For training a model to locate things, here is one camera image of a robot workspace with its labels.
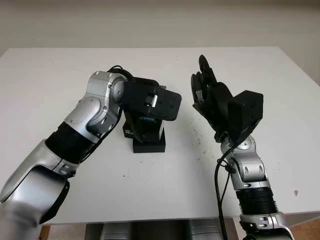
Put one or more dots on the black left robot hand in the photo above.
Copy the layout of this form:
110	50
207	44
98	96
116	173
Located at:
140	135

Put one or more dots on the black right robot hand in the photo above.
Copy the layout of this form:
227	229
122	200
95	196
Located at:
215	100

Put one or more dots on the black box lid blue print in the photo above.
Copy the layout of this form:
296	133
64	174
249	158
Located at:
150	125

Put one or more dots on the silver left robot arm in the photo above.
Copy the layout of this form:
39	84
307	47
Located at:
75	130

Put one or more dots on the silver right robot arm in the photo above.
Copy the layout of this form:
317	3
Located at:
252	175

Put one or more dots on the grey robot torso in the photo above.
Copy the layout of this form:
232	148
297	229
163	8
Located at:
160	230

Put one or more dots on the black camera box base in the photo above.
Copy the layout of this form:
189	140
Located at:
150	147

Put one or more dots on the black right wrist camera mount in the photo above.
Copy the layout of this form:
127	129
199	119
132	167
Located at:
246	112

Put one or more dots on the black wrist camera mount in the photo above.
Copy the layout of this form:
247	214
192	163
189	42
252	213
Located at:
246	112
155	100

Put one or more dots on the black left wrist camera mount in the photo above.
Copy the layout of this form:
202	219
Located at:
155	100

